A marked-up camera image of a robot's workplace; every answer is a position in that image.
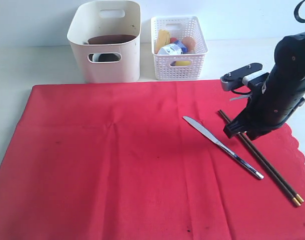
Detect yellow cheese wedge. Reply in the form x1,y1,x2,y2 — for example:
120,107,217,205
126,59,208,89
155,29,170,54

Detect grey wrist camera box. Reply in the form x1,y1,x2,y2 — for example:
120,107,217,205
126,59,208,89
220,62,267,92

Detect red tablecloth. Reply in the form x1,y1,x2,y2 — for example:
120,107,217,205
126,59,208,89
0,80,305,240

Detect brown egg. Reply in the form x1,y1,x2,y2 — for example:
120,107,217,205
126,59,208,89
181,36,196,52

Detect cream plastic bin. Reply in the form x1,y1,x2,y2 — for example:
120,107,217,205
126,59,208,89
67,0,141,83

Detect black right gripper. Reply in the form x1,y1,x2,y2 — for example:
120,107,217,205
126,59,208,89
223,67,305,141

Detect pale green ceramic bowl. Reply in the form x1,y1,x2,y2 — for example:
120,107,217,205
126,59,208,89
92,53,100,62

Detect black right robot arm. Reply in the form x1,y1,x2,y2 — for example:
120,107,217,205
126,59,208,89
220,32,305,140

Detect red grilled sausage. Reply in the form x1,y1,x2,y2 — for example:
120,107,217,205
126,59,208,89
169,37,178,44

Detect stainless steel cup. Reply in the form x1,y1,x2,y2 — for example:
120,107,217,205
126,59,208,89
97,53,120,62

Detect blue white milk carton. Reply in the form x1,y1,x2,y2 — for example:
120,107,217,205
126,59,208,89
157,40,188,55

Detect white perforated plastic basket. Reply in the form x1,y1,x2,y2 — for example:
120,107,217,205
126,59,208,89
150,15,208,81

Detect brown chopstick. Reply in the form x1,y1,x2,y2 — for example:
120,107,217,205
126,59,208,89
219,109,305,204
217,110,302,208

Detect round wooden plate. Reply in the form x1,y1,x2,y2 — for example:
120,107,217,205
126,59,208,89
87,34,136,45

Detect yellow lemon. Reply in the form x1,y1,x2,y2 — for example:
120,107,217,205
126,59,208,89
171,60,191,67

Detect stainless steel table knife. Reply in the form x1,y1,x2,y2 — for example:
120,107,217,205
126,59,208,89
182,116,264,180

